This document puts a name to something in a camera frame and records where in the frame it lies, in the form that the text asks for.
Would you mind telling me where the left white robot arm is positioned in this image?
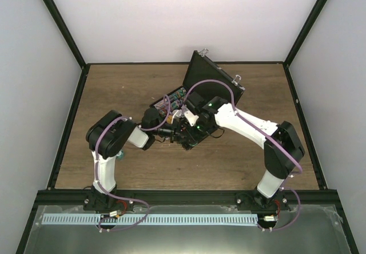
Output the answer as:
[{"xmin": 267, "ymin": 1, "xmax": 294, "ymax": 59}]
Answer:
[{"xmin": 84, "ymin": 108, "xmax": 188, "ymax": 211}]

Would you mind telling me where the upper chip row in case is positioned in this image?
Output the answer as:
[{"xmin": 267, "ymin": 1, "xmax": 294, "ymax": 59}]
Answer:
[{"xmin": 151, "ymin": 87, "xmax": 186, "ymax": 106}]

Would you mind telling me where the left black frame post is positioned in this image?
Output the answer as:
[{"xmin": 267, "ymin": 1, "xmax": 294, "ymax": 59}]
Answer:
[{"xmin": 42, "ymin": 0, "xmax": 87, "ymax": 69}]

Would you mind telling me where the chip row in case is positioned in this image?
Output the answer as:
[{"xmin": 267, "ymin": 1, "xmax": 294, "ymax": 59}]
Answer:
[
  {"xmin": 155, "ymin": 99, "xmax": 182, "ymax": 117},
  {"xmin": 151, "ymin": 87, "xmax": 186, "ymax": 106}
]

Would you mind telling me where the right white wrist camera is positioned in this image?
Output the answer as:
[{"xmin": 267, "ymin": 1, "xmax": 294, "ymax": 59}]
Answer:
[{"xmin": 182, "ymin": 107, "xmax": 199, "ymax": 127}]

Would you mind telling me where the light blue slotted cable duct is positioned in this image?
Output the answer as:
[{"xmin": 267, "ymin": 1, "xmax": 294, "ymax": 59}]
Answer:
[{"xmin": 41, "ymin": 213, "xmax": 258, "ymax": 226}]

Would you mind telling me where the black frame post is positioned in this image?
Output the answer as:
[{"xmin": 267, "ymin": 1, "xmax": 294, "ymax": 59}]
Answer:
[
  {"xmin": 42, "ymin": 0, "xmax": 87, "ymax": 69},
  {"xmin": 284, "ymin": 0, "xmax": 328, "ymax": 66}
]

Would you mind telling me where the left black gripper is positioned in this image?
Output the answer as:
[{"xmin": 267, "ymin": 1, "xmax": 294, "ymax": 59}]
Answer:
[{"xmin": 152, "ymin": 118, "xmax": 188, "ymax": 143}]

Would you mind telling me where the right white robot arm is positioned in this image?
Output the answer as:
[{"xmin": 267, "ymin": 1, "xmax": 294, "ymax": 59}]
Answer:
[{"xmin": 184, "ymin": 92, "xmax": 305, "ymax": 210}]

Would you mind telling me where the black poker set case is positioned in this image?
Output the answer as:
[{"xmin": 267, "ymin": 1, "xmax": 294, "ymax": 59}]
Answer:
[{"xmin": 149, "ymin": 47, "xmax": 245, "ymax": 151}]

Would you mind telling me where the right black frame post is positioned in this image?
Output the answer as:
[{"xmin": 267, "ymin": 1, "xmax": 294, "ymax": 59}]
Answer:
[{"xmin": 284, "ymin": 0, "xmax": 328, "ymax": 66}]

